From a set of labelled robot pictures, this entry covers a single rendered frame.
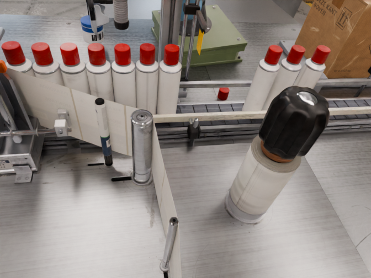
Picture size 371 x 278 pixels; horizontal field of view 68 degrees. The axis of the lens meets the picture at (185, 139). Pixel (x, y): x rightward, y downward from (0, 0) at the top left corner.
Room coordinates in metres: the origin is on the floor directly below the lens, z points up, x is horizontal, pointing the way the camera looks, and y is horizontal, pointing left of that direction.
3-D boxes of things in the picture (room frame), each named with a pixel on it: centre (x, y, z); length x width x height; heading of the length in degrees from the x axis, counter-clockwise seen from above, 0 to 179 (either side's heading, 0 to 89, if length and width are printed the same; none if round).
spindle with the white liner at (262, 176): (0.31, -0.15, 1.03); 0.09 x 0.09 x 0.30
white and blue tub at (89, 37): (0.87, 0.38, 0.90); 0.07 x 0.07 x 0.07
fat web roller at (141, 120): (0.33, 0.08, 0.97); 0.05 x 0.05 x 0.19
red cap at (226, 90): (0.72, -0.09, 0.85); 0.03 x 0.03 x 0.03
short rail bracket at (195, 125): (0.47, -0.02, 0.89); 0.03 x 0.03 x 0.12; 18
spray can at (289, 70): (0.63, -0.23, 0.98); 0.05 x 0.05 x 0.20
